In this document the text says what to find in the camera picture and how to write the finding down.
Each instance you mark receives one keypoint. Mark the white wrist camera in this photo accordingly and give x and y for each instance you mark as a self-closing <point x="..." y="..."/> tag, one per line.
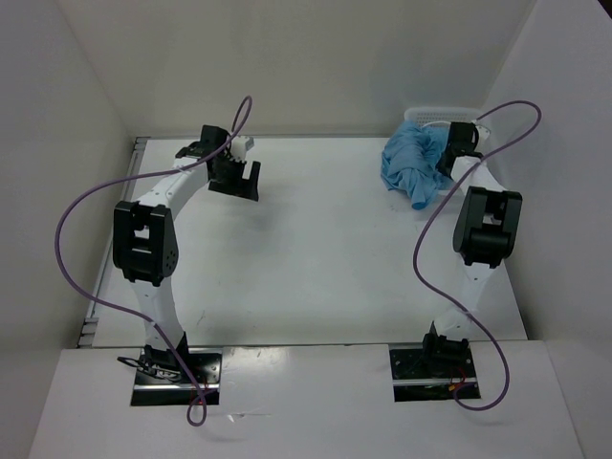
<point x="240" y="146"/>
<point x="482" y="132"/>

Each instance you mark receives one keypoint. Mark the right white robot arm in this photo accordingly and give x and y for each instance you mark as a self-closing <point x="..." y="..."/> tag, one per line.
<point x="483" y="237"/>

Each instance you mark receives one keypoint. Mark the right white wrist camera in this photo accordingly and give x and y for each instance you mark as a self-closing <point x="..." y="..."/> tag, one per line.
<point x="482" y="132"/>

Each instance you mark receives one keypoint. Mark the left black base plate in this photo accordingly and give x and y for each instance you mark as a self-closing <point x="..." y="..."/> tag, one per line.
<point x="157" y="387"/>

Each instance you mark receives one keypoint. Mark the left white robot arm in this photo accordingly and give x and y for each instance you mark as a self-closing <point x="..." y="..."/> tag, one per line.
<point x="145" y="246"/>

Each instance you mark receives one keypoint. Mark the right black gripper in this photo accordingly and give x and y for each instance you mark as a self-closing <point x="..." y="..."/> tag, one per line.
<point x="442" y="169"/>

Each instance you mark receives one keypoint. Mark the light blue shorts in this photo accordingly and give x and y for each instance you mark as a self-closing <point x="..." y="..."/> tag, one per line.
<point x="409" y="161"/>

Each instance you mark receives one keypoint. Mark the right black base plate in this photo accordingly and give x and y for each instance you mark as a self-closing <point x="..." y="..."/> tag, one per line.
<point x="414" y="381"/>

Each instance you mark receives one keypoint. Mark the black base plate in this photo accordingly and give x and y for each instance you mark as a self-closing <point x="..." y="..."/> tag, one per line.
<point x="414" y="381"/>
<point x="157" y="387"/>

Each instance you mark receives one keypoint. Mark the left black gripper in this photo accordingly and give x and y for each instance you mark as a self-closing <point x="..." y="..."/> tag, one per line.
<point x="251" y="181"/>

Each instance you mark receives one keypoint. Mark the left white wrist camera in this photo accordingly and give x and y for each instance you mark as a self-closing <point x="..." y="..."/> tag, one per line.
<point x="240" y="146"/>

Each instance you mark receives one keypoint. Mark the white perforated plastic basket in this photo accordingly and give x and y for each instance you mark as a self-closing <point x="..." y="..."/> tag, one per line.
<point x="432" y="115"/>

